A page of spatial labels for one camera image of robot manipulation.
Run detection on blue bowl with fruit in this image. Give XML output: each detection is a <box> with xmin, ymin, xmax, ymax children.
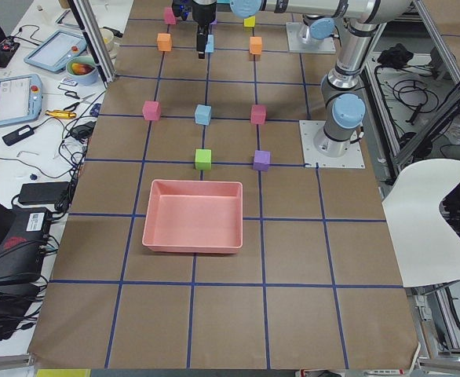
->
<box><xmin>66</xmin><ymin>56</ymin><xmax>99</xmax><ymax>86</ymax></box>

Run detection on black power adapter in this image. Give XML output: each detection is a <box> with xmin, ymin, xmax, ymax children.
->
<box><xmin>2</xmin><ymin>125</ymin><xmax>35</xmax><ymax>146</ymax></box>

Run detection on teach pendant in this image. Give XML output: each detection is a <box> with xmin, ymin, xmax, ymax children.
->
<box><xmin>0</xmin><ymin>74</ymin><xmax>42</xmax><ymax>127</ymax></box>
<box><xmin>24</xmin><ymin>30</ymin><xmax>87</xmax><ymax>72</ymax></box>

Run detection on pink plastic tray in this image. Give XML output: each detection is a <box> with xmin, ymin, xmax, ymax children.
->
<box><xmin>142</xmin><ymin>179</ymin><xmax>243</xmax><ymax>254</ymax></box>

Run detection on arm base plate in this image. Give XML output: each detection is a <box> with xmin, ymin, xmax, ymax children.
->
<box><xmin>299</xmin><ymin>120</ymin><xmax>365</xmax><ymax>169</ymax></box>
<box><xmin>286</xmin><ymin>22</ymin><xmax>336</xmax><ymax>55</ymax></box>

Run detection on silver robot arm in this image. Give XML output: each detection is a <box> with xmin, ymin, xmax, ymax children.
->
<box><xmin>304</xmin><ymin>0</ymin><xmax>410</xmax><ymax>158</ymax></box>
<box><xmin>171</xmin><ymin>0</ymin><xmax>379</xmax><ymax>59</ymax></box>

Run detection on green block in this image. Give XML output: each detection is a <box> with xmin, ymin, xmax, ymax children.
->
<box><xmin>195</xmin><ymin>148</ymin><xmax>212</xmax><ymax>170</ymax></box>

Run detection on pink block near base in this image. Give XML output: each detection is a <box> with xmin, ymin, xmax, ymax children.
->
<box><xmin>250</xmin><ymin>104</ymin><xmax>267</xmax><ymax>125</ymax></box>

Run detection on scissors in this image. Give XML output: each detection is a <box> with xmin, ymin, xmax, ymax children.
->
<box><xmin>64</xmin><ymin>93</ymin><xmax>93</xmax><ymax>112</ymax></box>

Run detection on pink block left front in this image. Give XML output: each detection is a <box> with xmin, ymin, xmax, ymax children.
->
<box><xmin>142</xmin><ymin>101</ymin><xmax>162</xmax><ymax>121</ymax></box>

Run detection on teach pendant far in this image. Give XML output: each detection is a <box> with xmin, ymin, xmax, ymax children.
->
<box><xmin>24</xmin><ymin>30</ymin><xmax>87</xmax><ymax>72</ymax></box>

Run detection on orange block near base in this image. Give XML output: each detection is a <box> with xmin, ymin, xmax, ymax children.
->
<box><xmin>249</xmin><ymin>36</ymin><xmax>263</xmax><ymax>56</ymax></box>

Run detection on light blue block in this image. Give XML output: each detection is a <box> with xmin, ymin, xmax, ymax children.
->
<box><xmin>205</xmin><ymin>35</ymin><xmax>214</xmax><ymax>53</ymax></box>
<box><xmin>195</xmin><ymin>104</ymin><xmax>212</xmax><ymax>126</ymax></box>

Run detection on orange block far right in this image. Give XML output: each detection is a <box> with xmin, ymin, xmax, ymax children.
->
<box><xmin>156</xmin><ymin>33</ymin><xmax>173</xmax><ymax>52</ymax></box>

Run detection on white chair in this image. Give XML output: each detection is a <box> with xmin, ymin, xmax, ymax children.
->
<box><xmin>382</xmin><ymin>159</ymin><xmax>460</xmax><ymax>287</ymax></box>

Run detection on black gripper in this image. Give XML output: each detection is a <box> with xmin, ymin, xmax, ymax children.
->
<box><xmin>173</xmin><ymin>0</ymin><xmax>217</xmax><ymax>59</ymax></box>

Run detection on black laptop bag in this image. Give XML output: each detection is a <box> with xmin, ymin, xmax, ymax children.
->
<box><xmin>0</xmin><ymin>207</ymin><xmax>51</xmax><ymax>287</ymax></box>

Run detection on aluminium frame post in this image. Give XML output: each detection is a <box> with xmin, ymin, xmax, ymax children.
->
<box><xmin>68</xmin><ymin>0</ymin><xmax>115</xmax><ymax>85</ymax></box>

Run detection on beige bowl with lemon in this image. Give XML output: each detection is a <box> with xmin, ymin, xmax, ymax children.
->
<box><xmin>100</xmin><ymin>27</ymin><xmax>115</xmax><ymax>51</ymax></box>

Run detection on teach pendant near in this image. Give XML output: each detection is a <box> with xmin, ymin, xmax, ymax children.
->
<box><xmin>0</xmin><ymin>74</ymin><xmax>42</xmax><ymax>127</ymax></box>

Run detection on yellow block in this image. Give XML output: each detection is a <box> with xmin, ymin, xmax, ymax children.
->
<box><xmin>243</xmin><ymin>16</ymin><xmax>256</xmax><ymax>27</ymax></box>

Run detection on purple block left side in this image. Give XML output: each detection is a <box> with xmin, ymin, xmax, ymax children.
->
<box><xmin>253</xmin><ymin>150</ymin><xmax>271</xmax><ymax>172</ymax></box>

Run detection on pink block right front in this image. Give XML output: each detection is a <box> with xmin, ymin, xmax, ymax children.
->
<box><xmin>163</xmin><ymin>7</ymin><xmax>177</xmax><ymax>25</ymax></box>

